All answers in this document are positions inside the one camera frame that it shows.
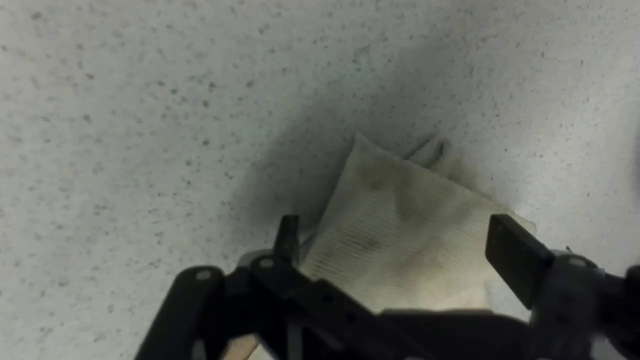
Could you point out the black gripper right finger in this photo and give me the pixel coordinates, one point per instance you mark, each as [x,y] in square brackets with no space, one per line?
[570,299]

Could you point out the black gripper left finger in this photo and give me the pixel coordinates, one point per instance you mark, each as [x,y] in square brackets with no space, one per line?
[291,314]

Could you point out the beige cloth towel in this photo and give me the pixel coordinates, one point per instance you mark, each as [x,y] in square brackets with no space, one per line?
[399,232]

